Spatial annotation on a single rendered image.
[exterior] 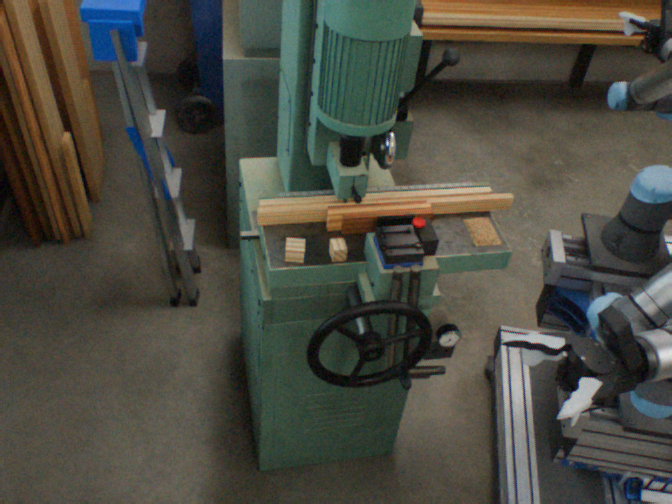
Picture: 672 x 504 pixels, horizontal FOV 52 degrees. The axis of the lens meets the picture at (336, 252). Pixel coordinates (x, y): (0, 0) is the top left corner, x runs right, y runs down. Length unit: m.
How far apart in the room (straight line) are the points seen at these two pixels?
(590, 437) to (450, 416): 0.87
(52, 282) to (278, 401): 1.25
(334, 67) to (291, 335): 0.69
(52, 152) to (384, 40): 1.72
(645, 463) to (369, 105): 1.04
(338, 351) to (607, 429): 0.68
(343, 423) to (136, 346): 0.87
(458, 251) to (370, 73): 0.52
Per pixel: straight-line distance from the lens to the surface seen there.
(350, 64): 1.39
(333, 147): 1.66
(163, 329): 2.65
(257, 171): 2.01
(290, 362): 1.83
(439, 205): 1.76
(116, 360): 2.58
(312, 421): 2.08
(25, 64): 2.63
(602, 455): 1.77
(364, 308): 1.44
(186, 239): 2.59
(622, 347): 1.06
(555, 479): 2.21
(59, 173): 2.86
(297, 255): 1.57
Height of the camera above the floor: 2.00
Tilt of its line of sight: 43 degrees down
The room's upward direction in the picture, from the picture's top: 7 degrees clockwise
